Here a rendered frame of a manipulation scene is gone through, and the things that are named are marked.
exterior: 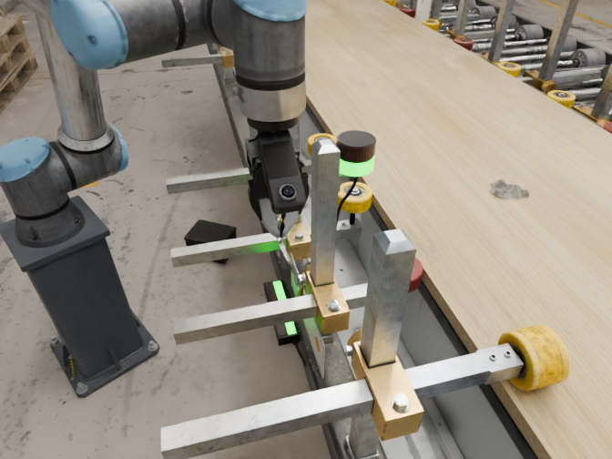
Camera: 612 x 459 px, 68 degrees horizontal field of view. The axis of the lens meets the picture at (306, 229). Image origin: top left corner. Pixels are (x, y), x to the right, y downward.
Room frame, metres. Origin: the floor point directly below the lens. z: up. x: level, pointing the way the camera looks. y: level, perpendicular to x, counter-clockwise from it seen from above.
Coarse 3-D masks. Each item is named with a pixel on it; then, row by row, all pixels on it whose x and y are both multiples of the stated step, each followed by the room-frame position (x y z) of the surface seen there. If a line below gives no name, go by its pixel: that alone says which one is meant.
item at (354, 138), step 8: (344, 136) 0.63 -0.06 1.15; (352, 136) 0.63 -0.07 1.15; (360, 136) 0.63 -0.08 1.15; (368, 136) 0.63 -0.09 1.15; (344, 144) 0.60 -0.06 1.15; (352, 144) 0.60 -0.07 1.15; (360, 144) 0.60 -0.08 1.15; (368, 144) 0.60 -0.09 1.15; (344, 160) 0.60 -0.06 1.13; (368, 160) 0.60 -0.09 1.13; (352, 184) 0.62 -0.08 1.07; (344, 200) 0.62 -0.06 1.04
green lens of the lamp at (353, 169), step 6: (342, 162) 0.60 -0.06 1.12; (348, 162) 0.59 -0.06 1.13; (366, 162) 0.59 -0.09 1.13; (372, 162) 0.61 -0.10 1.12; (342, 168) 0.60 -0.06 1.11; (348, 168) 0.59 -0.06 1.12; (354, 168) 0.59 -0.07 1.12; (360, 168) 0.59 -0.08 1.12; (366, 168) 0.59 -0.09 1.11; (372, 168) 0.61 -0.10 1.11; (348, 174) 0.59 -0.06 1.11; (354, 174) 0.59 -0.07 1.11; (360, 174) 0.59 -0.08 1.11; (366, 174) 0.60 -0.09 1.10
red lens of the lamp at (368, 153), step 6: (342, 132) 0.64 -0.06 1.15; (336, 138) 0.62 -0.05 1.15; (336, 144) 0.62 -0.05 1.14; (372, 144) 0.60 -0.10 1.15; (342, 150) 0.60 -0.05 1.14; (348, 150) 0.59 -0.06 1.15; (354, 150) 0.59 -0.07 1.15; (360, 150) 0.59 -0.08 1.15; (366, 150) 0.59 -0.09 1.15; (372, 150) 0.60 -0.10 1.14; (342, 156) 0.60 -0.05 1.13; (348, 156) 0.59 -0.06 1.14; (354, 156) 0.59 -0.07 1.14; (360, 156) 0.59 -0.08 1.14; (366, 156) 0.59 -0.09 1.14; (372, 156) 0.60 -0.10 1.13
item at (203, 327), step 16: (352, 288) 0.59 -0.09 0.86; (272, 304) 0.55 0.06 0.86; (288, 304) 0.55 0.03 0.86; (304, 304) 0.55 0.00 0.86; (352, 304) 0.57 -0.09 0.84; (192, 320) 0.52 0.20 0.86; (208, 320) 0.52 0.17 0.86; (224, 320) 0.52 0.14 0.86; (240, 320) 0.52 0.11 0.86; (256, 320) 0.52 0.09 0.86; (272, 320) 0.53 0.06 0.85; (288, 320) 0.54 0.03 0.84; (176, 336) 0.49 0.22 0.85; (192, 336) 0.49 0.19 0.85; (208, 336) 0.50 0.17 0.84
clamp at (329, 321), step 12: (312, 288) 0.58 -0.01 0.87; (324, 288) 0.58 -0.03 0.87; (336, 288) 0.58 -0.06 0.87; (324, 300) 0.55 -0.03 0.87; (324, 312) 0.52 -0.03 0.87; (336, 312) 0.52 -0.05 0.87; (348, 312) 0.53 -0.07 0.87; (324, 324) 0.52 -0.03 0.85; (336, 324) 0.52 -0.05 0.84; (348, 324) 0.53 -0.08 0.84
